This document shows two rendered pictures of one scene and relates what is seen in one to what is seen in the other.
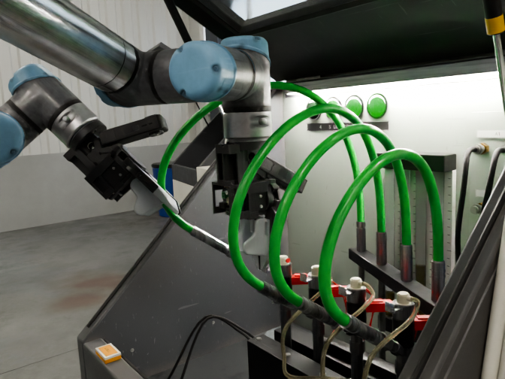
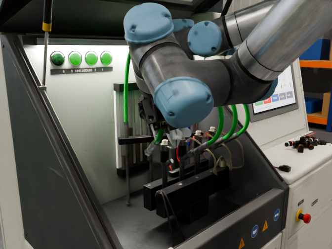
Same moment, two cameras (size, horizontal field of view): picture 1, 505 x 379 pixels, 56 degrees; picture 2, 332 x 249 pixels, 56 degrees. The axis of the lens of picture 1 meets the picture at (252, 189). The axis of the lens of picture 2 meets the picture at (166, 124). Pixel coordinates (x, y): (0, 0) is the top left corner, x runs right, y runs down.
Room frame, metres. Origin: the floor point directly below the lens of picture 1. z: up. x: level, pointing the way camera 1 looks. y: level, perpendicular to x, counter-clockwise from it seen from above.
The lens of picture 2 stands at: (0.90, 0.88, 1.41)
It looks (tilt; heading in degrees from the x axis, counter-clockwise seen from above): 14 degrees down; 263
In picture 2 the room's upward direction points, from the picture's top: straight up
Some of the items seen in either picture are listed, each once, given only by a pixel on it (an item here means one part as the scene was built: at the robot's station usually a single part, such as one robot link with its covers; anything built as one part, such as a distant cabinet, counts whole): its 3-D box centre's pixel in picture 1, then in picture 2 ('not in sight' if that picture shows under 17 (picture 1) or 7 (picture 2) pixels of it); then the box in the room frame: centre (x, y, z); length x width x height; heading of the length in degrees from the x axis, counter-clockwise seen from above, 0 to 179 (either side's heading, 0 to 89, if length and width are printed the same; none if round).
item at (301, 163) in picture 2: not in sight; (302, 151); (0.14, -0.35, 0.97); 0.70 x 0.22 x 0.03; 37
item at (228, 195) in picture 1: (246, 179); not in sight; (0.75, 0.01, 1.27); 0.09 x 0.08 x 0.12; 127
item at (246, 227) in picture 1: (246, 242); (176, 134); (0.76, 0.01, 1.17); 0.06 x 0.03 x 0.09; 127
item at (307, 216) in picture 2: not in sight; (304, 217); (0.26, -0.09, 0.80); 0.05 x 0.04 x 0.05; 37
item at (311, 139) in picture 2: not in sight; (306, 141); (0.11, -0.37, 1.01); 0.23 x 0.11 x 0.06; 37
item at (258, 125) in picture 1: (249, 127); not in sight; (0.75, 0.00, 1.35); 0.08 x 0.08 x 0.05
